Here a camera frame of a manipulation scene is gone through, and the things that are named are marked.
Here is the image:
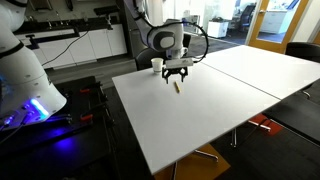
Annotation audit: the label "red floor plate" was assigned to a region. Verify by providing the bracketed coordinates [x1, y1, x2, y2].
[248, 113, 284, 137]

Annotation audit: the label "black office chair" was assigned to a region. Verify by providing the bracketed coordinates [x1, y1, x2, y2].
[237, 3, 258, 33]

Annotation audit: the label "white kitchen cabinets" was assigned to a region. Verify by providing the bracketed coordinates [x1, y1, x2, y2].
[14, 23, 129, 70]

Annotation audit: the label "white paper cup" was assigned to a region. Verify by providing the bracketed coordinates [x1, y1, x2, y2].
[150, 57, 165, 75]

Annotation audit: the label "white low cabinet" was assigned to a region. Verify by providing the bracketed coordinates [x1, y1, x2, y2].
[206, 20, 230, 40]

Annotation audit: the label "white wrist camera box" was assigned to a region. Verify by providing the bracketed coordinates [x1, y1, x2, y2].
[165, 57, 195, 70]

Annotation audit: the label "black chair beside white table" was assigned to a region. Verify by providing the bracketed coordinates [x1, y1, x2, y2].
[284, 41, 320, 65]

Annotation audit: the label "black clamp bar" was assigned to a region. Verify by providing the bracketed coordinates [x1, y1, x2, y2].
[24, 27, 81, 51]

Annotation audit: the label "chrome table leg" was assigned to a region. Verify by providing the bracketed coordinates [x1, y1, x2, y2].
[230, 127, 239, 149]

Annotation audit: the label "chrome table foot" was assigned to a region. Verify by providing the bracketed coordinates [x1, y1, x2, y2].
[193, 149, 220, 164]

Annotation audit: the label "black wall fixture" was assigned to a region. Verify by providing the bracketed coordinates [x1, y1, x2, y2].
[92, 4, 121, 31]

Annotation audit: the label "black round back chair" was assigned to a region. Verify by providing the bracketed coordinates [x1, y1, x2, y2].
[134, 47, 170, 72]

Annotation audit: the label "white drawer unit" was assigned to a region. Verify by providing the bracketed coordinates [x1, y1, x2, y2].
[259, 9, 288, 35]

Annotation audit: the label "orange floor plate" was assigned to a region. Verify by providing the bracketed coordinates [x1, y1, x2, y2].
[154, 143, 232, 180]

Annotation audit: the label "orange handled bar clamp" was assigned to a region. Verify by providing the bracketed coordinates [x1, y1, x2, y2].
[78, 81, 103, 95]
[79, 101, 109, 122]

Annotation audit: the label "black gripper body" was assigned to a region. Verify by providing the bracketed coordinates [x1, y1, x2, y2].
[165, 66, 186, 77]

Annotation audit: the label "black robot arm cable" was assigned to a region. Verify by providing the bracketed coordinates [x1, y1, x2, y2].
[143, 18, 211, 64]

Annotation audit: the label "stainless steel refrigerator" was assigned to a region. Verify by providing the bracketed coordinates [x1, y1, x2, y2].
[115, 0, 158, 60]

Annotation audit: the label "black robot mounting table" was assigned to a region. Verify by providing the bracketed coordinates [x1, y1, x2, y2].
[0, 75, 116, 180]

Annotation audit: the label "orange framed glass door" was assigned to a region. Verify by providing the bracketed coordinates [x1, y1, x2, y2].
[245, 0, 312, 55]

